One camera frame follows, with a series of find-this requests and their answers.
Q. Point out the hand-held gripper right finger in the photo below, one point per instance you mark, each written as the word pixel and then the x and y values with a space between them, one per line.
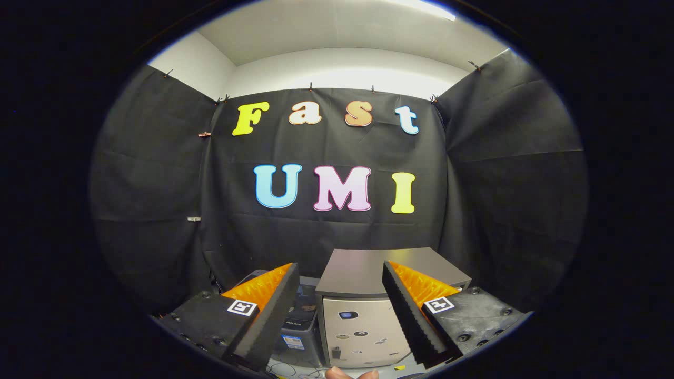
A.
pixel 408 318

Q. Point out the dark grey washing machine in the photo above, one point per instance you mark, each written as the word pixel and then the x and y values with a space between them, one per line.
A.
pixel 305 316

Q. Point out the grey metal cabinet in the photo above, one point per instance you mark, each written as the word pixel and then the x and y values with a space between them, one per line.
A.
pixel 358 268

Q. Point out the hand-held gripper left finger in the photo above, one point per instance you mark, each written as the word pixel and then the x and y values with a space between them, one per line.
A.
pixel 268 321

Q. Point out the black backdrop cloth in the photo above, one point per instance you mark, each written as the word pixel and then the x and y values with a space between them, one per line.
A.
pixel 337 231

